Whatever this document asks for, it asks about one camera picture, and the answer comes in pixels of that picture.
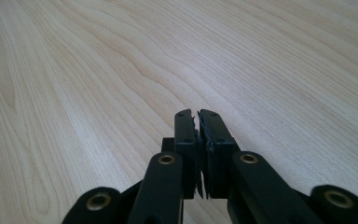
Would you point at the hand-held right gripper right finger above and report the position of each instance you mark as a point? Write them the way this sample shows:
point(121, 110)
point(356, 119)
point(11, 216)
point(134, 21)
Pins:
point(217, 155)

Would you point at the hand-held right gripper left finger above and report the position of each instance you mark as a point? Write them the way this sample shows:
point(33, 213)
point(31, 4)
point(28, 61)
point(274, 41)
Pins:
point(186, 146)

